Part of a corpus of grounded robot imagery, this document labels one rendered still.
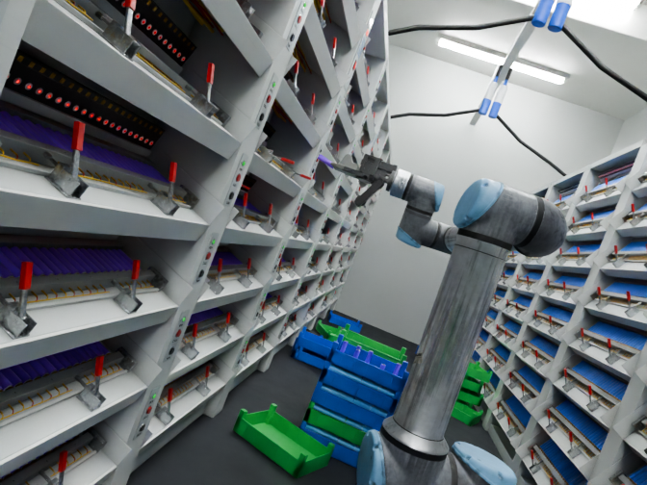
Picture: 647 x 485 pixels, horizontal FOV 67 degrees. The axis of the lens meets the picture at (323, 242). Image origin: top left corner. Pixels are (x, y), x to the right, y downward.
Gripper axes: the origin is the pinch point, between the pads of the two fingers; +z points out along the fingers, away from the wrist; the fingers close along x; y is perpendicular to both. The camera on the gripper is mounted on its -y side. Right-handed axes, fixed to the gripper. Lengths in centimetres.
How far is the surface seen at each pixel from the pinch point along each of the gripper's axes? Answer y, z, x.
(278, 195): -15.1, 16.6, -8.7
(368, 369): -63, -35, -21
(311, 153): 3.0, 10.9, -8.7
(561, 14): 104, -59, -62
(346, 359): -63, -26, -21
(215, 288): -45, 12, 37
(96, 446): -82, 15, 63
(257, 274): -44.1, 13.6, -8.4
